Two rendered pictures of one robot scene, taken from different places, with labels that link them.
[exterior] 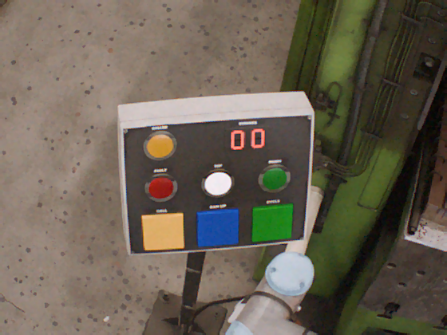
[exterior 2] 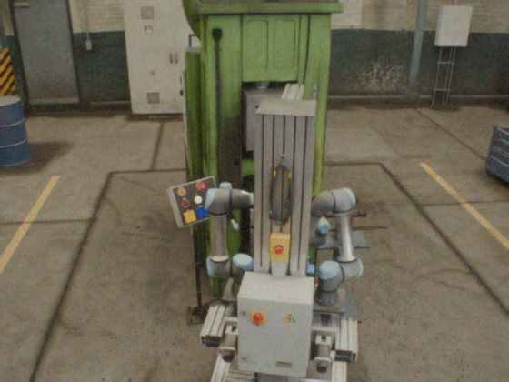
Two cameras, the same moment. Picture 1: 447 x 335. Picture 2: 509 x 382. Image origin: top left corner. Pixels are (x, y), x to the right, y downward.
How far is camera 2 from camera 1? 2.24 m
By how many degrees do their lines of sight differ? 38
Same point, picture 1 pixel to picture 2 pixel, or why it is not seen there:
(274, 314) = not seen: hidden behind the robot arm
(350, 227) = (234, 245)
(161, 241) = (190, 218)
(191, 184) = (192, 201)
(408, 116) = (236, 182)
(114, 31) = (132, 260)
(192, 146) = (189, 190)
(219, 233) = (203, 213)
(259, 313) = not seen: hidden behind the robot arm
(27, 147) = (117, 295)
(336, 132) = not seen: hidden behind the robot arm
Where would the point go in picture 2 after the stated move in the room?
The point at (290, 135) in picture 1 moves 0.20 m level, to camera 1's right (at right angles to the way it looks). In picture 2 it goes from (209, 183) to (236, 179)
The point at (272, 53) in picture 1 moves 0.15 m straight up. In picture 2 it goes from (186, 250) to (185, 236)
